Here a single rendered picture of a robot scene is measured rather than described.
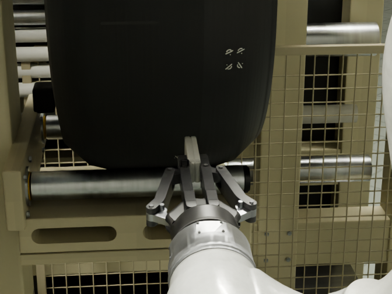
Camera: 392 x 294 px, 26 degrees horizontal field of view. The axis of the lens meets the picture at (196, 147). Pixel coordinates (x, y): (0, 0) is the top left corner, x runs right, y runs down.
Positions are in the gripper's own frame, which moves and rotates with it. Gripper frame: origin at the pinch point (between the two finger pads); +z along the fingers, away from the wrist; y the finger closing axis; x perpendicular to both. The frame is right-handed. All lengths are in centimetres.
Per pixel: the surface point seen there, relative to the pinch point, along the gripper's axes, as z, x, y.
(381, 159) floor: 240, 137, -109
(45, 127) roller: 49, 20, 23
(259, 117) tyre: 15.1, 1.9, -11.1
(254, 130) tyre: 16.6, 4.8, -10.7
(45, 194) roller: 18.3, 15.6, 20.9
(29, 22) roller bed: 68, 6, 27
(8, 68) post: 29.7, -0.6, 26.2
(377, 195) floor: 200, 131, -95
